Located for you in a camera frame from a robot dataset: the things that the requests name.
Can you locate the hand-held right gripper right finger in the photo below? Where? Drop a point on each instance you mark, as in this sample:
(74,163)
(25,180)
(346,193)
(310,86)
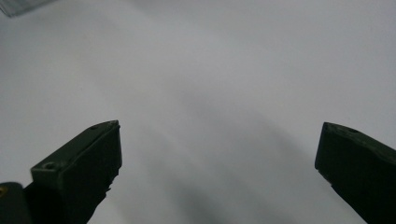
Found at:
(361,168)

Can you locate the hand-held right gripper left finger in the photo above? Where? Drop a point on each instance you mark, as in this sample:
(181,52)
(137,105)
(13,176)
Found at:
(81,174)

